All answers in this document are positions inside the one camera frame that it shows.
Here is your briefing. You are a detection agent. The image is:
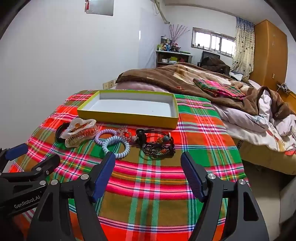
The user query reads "white wall pipe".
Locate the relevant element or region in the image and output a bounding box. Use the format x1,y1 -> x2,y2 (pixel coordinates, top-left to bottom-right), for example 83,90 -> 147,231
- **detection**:
154,0 -> 170,24

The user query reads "wooden shelf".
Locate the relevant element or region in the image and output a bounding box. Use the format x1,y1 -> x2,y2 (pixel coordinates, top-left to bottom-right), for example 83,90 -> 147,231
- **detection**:
156,50 -> 193,68

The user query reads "pearl white hair claw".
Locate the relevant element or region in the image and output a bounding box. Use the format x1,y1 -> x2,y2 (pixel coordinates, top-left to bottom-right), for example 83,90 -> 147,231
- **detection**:
64,118 -> 97,147

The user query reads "red green plaid bedsheet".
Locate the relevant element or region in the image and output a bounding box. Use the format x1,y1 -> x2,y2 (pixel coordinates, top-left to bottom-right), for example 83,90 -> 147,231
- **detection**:
9,90 -> 249,241

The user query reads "purple spiral hair tie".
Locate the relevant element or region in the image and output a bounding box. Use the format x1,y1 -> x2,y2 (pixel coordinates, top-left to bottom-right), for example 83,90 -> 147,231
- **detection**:
95,129 -> 121,147

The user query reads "wall hanging panel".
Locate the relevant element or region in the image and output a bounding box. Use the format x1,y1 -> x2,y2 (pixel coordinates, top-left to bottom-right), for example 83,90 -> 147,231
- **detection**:
84,0 -> 115,16

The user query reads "rhinestone hair clip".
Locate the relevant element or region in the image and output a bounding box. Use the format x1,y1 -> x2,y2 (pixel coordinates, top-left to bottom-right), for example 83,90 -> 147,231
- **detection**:
117,128 -> 133,142

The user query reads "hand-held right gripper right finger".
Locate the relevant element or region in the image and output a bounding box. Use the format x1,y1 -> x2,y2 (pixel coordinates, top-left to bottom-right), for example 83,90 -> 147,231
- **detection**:
181,152 -> 270,241

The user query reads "white printed quilt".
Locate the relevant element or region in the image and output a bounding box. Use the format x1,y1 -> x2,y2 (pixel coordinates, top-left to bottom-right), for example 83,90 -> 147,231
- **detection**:
211,80 -> 296,152

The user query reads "dark beaded bracelet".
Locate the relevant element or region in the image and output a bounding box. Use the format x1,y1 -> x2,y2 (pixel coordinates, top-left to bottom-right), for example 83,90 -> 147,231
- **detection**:
142,137 -> 176,158

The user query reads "spotted curtain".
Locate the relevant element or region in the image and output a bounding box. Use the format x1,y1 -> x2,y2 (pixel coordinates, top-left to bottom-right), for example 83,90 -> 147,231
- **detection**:
230,17 -> 255,78

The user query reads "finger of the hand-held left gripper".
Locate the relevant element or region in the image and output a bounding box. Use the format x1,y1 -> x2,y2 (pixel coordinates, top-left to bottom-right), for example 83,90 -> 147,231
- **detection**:
0,143 -> 28,173
14,154 -> 61,186

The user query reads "black beaded hair tie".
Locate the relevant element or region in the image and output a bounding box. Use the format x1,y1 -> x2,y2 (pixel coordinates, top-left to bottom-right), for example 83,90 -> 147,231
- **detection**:
135,128 -> 173,145

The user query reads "black monitor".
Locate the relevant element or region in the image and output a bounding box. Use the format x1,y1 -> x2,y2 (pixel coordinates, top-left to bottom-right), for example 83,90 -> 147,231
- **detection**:
202,50 -> 221,62

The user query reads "folded plaid cloth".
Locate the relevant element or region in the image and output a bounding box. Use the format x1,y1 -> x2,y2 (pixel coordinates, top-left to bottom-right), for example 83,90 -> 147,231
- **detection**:
193,78 -> 247,100

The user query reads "light blue spiral hair tie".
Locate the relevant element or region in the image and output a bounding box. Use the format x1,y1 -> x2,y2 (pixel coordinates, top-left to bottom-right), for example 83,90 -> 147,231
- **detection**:
102,136 -> 130,159

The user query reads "vase of purple branches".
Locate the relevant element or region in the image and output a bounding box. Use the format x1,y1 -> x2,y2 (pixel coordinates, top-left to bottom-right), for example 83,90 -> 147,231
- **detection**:
168,23 -> 188,43

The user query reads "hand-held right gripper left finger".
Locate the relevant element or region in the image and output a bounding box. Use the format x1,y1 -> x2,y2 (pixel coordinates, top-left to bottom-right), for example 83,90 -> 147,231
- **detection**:
26,152 -> 116,241

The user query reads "wooden wardrobe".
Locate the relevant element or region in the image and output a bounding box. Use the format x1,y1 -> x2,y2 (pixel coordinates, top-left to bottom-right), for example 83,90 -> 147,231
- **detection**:
250,20 -> 288,92

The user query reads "black wristband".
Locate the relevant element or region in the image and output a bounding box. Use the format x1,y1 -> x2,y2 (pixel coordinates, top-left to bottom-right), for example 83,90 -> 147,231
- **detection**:
55,122 -> 71,143

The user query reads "yellow cardboard box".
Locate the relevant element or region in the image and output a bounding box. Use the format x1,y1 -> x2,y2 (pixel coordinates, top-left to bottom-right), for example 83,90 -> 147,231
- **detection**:
77,90 -> 179,129

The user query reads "wall outlet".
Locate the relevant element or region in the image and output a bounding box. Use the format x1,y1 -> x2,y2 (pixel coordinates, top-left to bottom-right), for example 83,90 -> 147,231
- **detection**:
103,79 -> 117,90

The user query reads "dark brown clothing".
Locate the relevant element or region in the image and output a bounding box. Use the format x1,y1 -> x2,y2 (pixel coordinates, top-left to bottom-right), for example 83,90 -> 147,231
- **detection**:
200,57 -> 231,75

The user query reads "brown blanket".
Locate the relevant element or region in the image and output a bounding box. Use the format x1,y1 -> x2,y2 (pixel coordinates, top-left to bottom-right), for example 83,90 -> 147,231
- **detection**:
116,62 -> 292,120

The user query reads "window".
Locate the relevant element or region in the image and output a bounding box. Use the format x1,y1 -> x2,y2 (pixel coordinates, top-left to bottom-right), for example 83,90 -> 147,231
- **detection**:
191,27 -> 236,58

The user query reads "group of bottles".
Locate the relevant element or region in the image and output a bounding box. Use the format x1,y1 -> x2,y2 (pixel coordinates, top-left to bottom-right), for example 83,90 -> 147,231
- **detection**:
157,35 -> 179,52

